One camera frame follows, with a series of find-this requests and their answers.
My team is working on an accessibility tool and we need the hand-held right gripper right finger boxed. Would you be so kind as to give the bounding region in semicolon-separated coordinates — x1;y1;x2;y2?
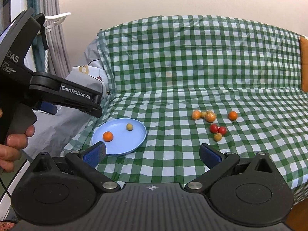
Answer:
184;143;277;193

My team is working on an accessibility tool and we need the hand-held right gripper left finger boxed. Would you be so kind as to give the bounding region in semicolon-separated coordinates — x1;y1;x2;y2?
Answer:
30;141;121;193

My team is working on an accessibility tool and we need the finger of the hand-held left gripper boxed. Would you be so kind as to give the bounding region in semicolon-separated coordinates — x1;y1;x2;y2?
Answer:
36;101;57;115
30;72;103;119

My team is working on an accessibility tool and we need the blue plate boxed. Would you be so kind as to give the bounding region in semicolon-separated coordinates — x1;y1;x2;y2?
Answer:
92;119;147;156

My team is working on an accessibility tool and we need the person's left hand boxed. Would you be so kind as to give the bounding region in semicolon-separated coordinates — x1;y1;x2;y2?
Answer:
0;108;36;172

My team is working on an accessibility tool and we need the grey printed pillow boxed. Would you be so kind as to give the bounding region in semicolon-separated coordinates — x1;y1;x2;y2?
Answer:
24;32;111;159

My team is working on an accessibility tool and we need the teal curtain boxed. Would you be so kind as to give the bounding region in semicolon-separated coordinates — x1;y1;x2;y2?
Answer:
26;0;50;73

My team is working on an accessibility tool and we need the grey ribbed curtain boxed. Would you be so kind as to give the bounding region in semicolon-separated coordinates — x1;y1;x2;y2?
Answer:
46;0;75;77

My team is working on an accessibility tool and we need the white plastic hanger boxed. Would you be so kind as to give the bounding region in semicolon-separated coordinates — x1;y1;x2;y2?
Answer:
44;12;73;32

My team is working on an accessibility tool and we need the green checked tablecloth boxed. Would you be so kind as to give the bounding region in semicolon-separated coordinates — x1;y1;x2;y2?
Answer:
61;14;308;208

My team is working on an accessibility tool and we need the red patterned cloth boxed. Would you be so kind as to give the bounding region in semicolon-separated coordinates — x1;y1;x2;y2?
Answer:
0;220;18;231

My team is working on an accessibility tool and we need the orange wooden board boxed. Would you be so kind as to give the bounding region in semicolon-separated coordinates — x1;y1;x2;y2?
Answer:
299;36;308;93

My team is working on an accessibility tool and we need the black strap with braided cord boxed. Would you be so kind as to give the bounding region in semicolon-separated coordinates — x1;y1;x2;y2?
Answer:
36;14;49;50

